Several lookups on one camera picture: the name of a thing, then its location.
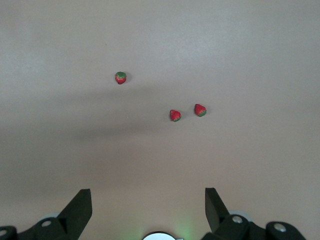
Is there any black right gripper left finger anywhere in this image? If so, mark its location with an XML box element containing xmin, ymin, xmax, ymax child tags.
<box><xmin>0</xmin><ymin>188</ymin><xmax>93</xmax><ymax>240</ymax></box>

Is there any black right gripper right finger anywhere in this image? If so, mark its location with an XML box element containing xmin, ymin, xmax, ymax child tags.
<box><xmin>201</xmin><ymin>187</ymin><xmax>308</xmax><ymax>240</ymax></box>

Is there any red toy strawberry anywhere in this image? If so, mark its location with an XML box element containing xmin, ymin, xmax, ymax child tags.
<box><xmin>194</xmin><ymin>103</ymin><xmax>207</xmax><ymax>118</ymax></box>
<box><xmin>169</xmin><ymin>109</ymin><xmax>182</xmax><ymax>123</ymax></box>
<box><xmin>114</xmin><ymin>71</ymin><xmax>127</xmax><ymax>86</ymax></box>

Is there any brown table cloth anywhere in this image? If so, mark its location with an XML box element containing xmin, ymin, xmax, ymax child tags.
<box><xmin>0</xmin><ymin>0</ymin><xmax>320</xmax><ymax>240</ymax></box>

